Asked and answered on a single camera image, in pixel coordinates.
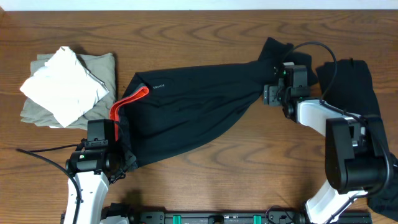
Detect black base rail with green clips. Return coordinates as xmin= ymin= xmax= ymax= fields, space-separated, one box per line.
xmin=60 ymin=202 xmax=374 ymax=224

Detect black folded garment at right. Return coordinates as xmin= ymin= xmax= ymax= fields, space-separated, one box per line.
xmin=316 ymin=60 xmax=397 ymax=220

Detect black leggings with red waistband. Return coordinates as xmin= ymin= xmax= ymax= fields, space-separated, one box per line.
xmin=109 ymin=38 xmax=312 ymax=170

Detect white folded shirt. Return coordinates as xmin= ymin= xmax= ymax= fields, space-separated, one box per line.
xmin=20 ymin=46 xmax=109 ymax=128

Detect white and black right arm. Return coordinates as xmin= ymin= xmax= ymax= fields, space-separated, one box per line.
xmin=263 ymin=84 xmax=393 ymax=223

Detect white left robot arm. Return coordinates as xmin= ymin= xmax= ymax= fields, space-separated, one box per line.
xmin=63 ymin=139 xmax=134 ymax=224

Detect grey-green folded garment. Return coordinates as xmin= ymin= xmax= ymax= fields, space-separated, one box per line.
xmin=20 ymin=53 xmax=117 ymax=130

